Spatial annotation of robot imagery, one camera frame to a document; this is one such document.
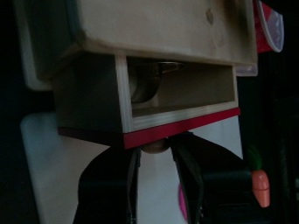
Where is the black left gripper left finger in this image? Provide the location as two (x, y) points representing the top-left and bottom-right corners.
(72, 146), (143, 224)

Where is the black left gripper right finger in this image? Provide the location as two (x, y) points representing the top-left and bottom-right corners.
(169, 131), (259, 224)

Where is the wooden drawer with red front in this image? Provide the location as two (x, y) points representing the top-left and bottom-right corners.
(51, 53), (242, 155)

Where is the red flat dough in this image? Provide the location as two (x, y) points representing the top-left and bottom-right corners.
(177, 182), (191, 222)

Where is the round metal cutter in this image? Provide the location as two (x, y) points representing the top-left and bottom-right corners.
(127, 60), (187, 105)

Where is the wooden drawer cabinet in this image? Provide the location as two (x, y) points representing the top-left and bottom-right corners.
(14, 0), (261, 92)

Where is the orange toy carrot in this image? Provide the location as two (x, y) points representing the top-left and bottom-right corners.
(247, 144), (273, 209)

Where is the white cutting mat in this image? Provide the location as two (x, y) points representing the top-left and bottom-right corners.
(19, 112), (246, 224)

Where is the pink tray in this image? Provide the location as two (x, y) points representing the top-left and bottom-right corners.
(233, 0), (286, 78)

